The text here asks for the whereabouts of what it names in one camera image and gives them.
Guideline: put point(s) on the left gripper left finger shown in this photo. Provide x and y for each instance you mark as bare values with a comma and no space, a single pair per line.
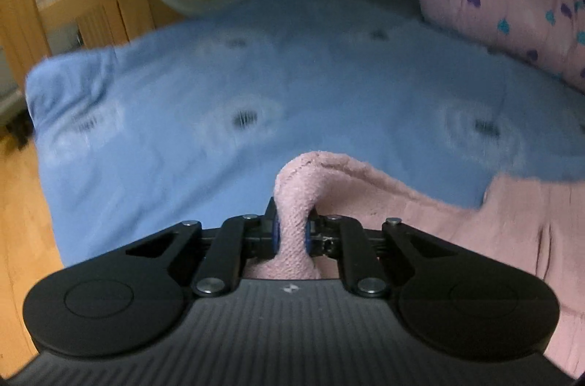
228,249

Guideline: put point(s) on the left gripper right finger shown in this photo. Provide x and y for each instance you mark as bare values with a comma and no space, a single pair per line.
344,240

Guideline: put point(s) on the pink knit cardigan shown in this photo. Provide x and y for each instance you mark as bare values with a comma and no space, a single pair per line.
529,224

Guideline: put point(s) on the blue dandelion bed sheet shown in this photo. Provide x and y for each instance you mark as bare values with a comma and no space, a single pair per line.
195,120

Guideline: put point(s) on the wooden cabinet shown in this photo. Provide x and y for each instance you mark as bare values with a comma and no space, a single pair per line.
25,24

